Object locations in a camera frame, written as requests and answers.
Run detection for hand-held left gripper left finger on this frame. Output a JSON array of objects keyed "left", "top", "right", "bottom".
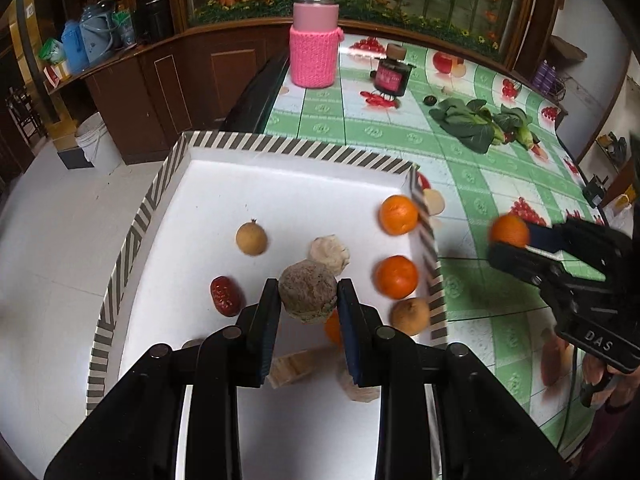
[{"left": 44, "top": 278, "right": 282, "bottom": 480}]

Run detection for cardboard box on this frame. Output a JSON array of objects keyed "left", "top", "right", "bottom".
[{"left": 49, "top": 119, "right": 96, "bottom": 169}]

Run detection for small green bok choy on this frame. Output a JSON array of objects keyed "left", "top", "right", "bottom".
[{"left": 492, "top": 104, "right": 539, "bottom": 149}]

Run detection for brown grainy round cake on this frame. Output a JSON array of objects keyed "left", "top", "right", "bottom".
[{"left": 278, "top": 258, "right": 339, "bottom": 325}]

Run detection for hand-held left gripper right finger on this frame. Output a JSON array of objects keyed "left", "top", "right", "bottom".
[{"left": 336, "top": 279, "right": 572, "bottom": 480}]

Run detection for large green bok choy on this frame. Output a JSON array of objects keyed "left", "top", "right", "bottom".
[{"left": 429, "top": 98, "right": 507, "bottom": 154}]

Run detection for dark jar with cork lid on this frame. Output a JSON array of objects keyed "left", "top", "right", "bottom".
[{"left": 371, "top": 43, "right": 417, "bottom": 97}]

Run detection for black pot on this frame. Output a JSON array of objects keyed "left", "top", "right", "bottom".
[{"left": 134, "top": 0, "right": 174, "bottom": 44}]

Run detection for red date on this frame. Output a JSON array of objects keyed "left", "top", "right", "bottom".
[{"left": 209, "top": 275, "right": 242, "bottom": 317}]

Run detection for blue thermos jug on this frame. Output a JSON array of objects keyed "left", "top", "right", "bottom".
[{"left": 60, "top": 19, "right": 90, "bottom": 75}]

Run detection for orange mandarin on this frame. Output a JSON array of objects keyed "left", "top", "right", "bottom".
[
  {"left": 378, "top": 194, "right": 420, "bottom": 236},
  {"left": 489, "top": 213, "right": 531, "bottom": 249},
  {"left": 374, "top": 254, "right": 420, "bottom": 299},
  {"left": 323, "top": 309, "right": 346, "bottom": 347}
]

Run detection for person's right forearm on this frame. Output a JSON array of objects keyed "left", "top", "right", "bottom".
[{"left": 575, "top": 385, "right": 640, "bottom": 472}]

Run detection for person's right hand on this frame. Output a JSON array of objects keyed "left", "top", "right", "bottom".
[{"left": 581, "top": 349, "right": 609, "bottom": 392}]

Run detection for red and white carton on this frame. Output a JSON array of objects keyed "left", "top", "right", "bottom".
[{"left": 43, "top": 59, "right": 71, "bottom": 86}]

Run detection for fruit print green tablecloth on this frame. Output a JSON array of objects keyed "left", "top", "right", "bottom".
[{"left": 262, "top": 35, "right": 608, "bottom": 461}]

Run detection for striped white box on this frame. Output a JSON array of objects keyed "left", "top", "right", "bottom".
[{"left": 86, "top": 130, "right": 448, "bottom": 480}]

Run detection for grey-blue kettle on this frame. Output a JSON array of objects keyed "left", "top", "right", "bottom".
[{"left": 79, "top": 2, "right": 117, "bottom": 64}]

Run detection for wooden counter cabinet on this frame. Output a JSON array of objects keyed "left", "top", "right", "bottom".
[{"left": 42, "top": 24, "right": 301, "bottom": 167}]

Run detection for purple bottles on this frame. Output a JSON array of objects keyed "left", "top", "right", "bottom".
[{"left": 533, "top": 59, "right": 561, "bottom": 91}]

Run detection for wooden chair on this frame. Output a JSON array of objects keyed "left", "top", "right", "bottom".
[{"left": 5, "top": 87, "right": 46, "bottom": 144}]

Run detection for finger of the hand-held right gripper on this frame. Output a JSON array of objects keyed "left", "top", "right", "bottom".
[
  {"left": 488, "top": 244, "right": 567, "bottom": 292},
  {"left": 525, "top": 217, "right": 619, "bottom": 274}
]

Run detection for white bucket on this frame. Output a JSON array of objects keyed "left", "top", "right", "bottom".
[{"left": 74, "top": 112, "right": 124, "bottom": 171}]

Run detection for brown round fruit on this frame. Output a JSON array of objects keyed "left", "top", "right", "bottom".
[
  {"left": 390, "top": 297, "right": 431, "bottom": 337},
  {"left": 236, "top": 218, "right": 270, "bottom": 257}
]

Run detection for pink knit-sleeved bottle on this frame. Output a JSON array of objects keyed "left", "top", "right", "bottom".
[{"left": 288, "top": 0, "right": 344, "bottom": 89}]

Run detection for green packet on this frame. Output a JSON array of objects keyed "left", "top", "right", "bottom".
[{"left": 38, "top": 37, "right": 66, "bottom": 66}]

